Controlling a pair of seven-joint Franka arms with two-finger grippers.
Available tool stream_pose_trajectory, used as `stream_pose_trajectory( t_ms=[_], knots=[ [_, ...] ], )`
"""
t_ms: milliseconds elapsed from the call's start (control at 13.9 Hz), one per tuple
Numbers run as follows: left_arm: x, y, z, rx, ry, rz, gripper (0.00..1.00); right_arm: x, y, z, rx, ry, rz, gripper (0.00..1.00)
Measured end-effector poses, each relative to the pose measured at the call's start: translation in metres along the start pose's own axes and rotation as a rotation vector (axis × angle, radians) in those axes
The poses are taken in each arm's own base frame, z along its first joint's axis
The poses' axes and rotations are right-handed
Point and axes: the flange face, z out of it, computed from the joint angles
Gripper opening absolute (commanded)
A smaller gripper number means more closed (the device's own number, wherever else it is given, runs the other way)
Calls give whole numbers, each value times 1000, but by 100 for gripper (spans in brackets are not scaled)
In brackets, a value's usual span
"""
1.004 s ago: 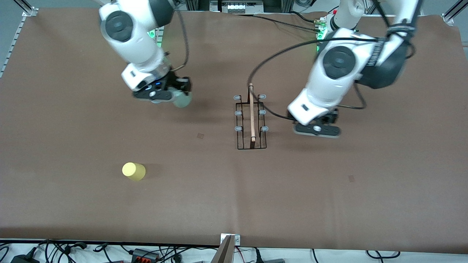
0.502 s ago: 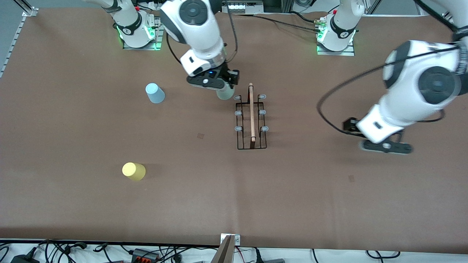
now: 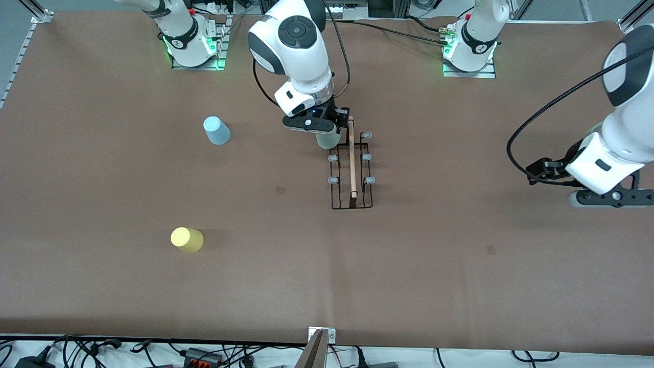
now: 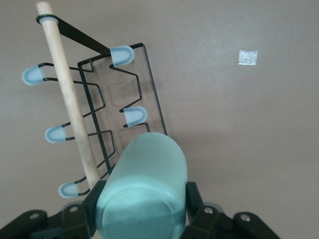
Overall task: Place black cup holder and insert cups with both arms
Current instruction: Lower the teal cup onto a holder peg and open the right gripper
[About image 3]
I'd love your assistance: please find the black wire cup holder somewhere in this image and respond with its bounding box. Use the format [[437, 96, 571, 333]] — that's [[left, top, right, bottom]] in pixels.
[[327, 117, 375, 210]]

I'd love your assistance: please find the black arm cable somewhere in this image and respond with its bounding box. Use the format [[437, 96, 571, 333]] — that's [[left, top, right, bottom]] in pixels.
[[253, 0, 352, 108], [507, 46, 654, 186]]

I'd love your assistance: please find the white power strip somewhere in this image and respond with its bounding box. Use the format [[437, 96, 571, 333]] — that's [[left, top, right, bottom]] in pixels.
[[327, 2, 369, 19]]

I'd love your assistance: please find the black power adapter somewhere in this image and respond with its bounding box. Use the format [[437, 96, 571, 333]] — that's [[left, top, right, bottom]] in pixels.
[[14, 355, 56, 368]]

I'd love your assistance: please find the white socket strip with plugs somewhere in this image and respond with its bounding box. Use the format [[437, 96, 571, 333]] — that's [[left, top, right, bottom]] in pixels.
[[194, 0, 241, 16]]

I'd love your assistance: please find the yellow plastic cup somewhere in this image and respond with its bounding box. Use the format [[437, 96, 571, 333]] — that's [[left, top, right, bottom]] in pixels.
[[170, 227, 204, 254]]

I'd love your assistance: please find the slanted camera post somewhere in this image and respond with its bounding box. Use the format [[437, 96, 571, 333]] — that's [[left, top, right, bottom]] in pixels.
[[295, 329, 329, 368]]

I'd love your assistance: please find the pale green plastic cup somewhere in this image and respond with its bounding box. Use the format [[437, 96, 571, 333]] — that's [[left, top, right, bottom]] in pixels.
[[316, 130, 341, 150]]

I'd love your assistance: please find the black orange connector block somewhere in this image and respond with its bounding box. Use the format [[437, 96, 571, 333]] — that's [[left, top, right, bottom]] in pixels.
[[183, 347, 224, 366]]

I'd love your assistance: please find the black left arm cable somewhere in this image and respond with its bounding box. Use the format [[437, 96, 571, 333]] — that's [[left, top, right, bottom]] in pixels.
[[507, 46, 654, 186]]

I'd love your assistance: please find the short black table cable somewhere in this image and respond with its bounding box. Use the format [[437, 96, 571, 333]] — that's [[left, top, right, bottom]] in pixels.
[[406, 14, 446, 32]]

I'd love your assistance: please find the brown table cover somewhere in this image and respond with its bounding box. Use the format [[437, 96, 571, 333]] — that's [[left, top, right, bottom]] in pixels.
[[0, 11, 654, 356]]

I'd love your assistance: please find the thin black cable loop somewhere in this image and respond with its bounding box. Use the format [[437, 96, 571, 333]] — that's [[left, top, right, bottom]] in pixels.
[[511, 350, 560, 362]]

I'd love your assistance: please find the long black table cable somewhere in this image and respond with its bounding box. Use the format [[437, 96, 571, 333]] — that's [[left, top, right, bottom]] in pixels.
[[354, 19, 446, 47]]

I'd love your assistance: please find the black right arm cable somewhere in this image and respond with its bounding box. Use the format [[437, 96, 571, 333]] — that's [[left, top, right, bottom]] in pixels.
[[253, 0, 352, 108]]

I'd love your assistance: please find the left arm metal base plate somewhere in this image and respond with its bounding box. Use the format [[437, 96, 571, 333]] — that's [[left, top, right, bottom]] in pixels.
[[442, 57, 497, 79]]

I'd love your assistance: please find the light blue plastic cup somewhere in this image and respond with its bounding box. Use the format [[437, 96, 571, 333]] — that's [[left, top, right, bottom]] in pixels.
[[203, 116, 231, 146]]

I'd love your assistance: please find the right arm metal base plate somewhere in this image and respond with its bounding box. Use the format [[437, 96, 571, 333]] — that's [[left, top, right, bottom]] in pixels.
[[171, 15, 228, 71]]

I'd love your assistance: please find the aluminium table rail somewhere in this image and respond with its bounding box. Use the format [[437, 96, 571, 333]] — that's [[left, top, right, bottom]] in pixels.
[[617, 0, 648, 35], [0, 0, 54, 109]]

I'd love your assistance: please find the black cable tangle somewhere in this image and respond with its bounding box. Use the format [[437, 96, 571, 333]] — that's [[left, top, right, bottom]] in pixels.
[[0, 335, 307, 368]]

